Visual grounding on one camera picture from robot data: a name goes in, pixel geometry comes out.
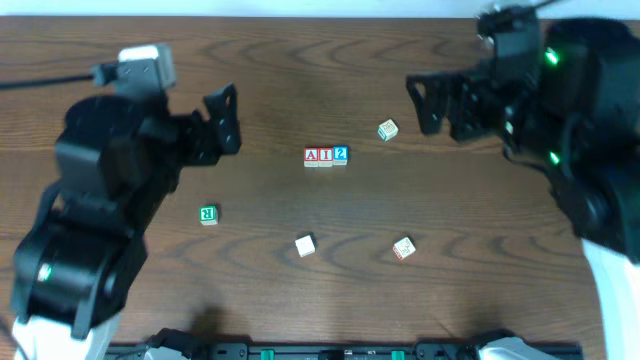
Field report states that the red letter A block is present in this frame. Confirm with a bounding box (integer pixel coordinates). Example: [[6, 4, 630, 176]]
[[304, 148, 319, 168]]

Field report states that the red letter I block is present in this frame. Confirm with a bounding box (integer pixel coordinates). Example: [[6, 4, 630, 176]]
[[318, 147, 334, 167]]

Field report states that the blue number 2 block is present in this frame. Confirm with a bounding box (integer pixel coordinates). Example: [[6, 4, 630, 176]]
[[333, 146, 349, 166]]

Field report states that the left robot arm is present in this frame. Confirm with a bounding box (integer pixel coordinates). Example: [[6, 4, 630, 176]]
[[10, 85, 241, 359]]

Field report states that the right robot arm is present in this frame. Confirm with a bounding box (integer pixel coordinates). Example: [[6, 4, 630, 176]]
[[406, 4, 639, 359]]

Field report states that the white block with green drawing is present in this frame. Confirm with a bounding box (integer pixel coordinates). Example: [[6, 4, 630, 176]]
[[378, 119, 399, 141]]

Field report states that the green letter R block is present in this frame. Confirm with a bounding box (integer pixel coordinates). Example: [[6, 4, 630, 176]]
[[199, 205, 219, 226]]

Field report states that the white block with red drawing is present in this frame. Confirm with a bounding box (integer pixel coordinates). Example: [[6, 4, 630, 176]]
[[393, 237, 416, 260]]

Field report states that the plain white wooden block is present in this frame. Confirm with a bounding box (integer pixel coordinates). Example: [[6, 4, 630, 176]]
[[295, 235, 316, 257]]

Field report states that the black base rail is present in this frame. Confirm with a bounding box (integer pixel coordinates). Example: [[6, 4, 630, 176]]
[[103, 342, 585, 360]]

